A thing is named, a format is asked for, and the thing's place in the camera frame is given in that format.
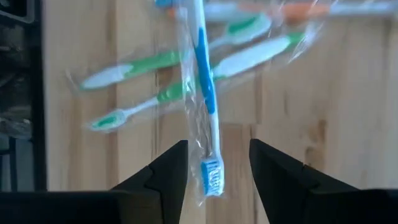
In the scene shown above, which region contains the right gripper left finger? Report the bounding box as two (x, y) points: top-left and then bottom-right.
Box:
(0, 139), (189, 224)

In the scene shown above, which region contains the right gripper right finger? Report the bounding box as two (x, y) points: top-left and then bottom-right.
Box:
(249, 139), (398, 224)

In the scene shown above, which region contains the blue white toothbrush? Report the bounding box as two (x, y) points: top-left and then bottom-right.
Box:
(154, 0), (226, 206)

